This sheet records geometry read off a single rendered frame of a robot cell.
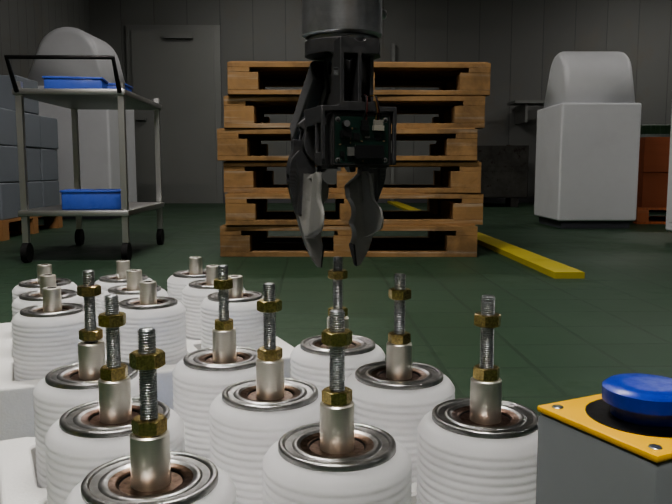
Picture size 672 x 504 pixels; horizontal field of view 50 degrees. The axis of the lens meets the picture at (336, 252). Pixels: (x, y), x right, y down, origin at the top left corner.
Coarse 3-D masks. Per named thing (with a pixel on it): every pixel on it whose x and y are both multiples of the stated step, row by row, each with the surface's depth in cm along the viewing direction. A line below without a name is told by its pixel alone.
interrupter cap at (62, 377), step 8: (56, 368) 63; (64, 368) 63; (72, 368) 63; (128, 368) 63; (48, 376) 60; (56, 376) 61; (64, 376) 61; (72, 376) 62; (48, 384) 59; (56, 384) 59; (64, 384) 58; (72, 384) 58; (80, 384) 58; (88, 384) 58; (96, 384) 58
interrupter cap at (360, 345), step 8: (320, 336) 75; (352, 336) 75; (360, 336) 75; (304, 344) 71; (312, 344) 72; (320, 344) 73; (352, 344) 73; (360, 344) 72; (368, 344) 72; (312, 352) 69; (320, 352) 69; (328, 352) 69; (352, 352) 69; (360, 352) 69
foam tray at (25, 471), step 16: (0, 448) 64; (16, 448) 64; (32, 448) 65; (0, 464) 61; (16, 464) 61; (32, 464) 61; (0, 480) 58; (16, 480) 58; (32, 480) 58; (0, 496) 55; (16, 496) 55; (32, 496) 55
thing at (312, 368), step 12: (300, 348) 71; (300, 360) 69; (312, 360) 68; (324, 360) 68; (348, 360) 68; (360, 360) 68; (372, 360) 69; (384, 360) 72; (300, 372) 70; (312, 372) 68; (324, 372) 68; (348, 372) 68; (324, 384) 68
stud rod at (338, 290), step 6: (336, 258) 71; (342, 258) 71; (336, 264) 71; (342, 264) 71; (336, 270) 71; (336, 282) 71; (342, 282) 71; (336, 288) 71; (342, 288) 71; (336, 294) 71; (336, 300) 71; (336, 306) 71
